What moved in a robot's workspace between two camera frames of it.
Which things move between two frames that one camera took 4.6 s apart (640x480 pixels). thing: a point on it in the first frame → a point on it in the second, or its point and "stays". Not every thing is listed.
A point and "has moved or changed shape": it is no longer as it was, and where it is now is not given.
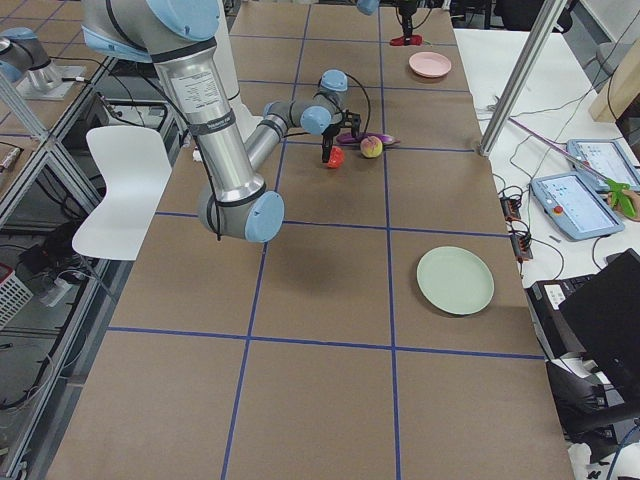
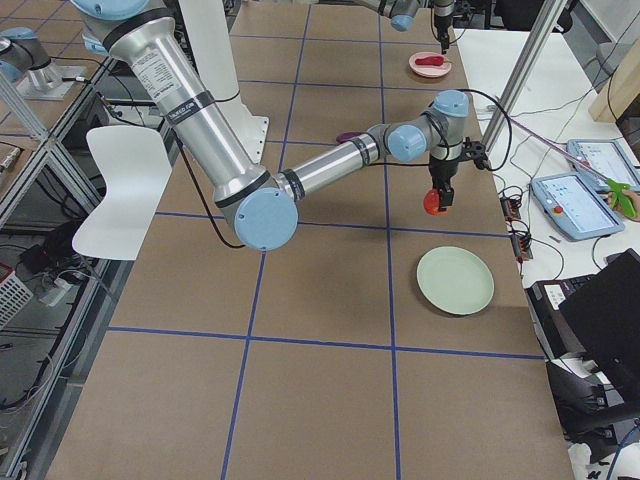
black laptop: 594,314 stays
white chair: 135,164 stays
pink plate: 429,64 stays
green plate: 455,280 stays
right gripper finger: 326,152 → 446,197
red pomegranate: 337,157 has moved or changed shape
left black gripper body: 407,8 → 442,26
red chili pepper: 416,40 → 432,61
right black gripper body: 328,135 → 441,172
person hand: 634,198 stays
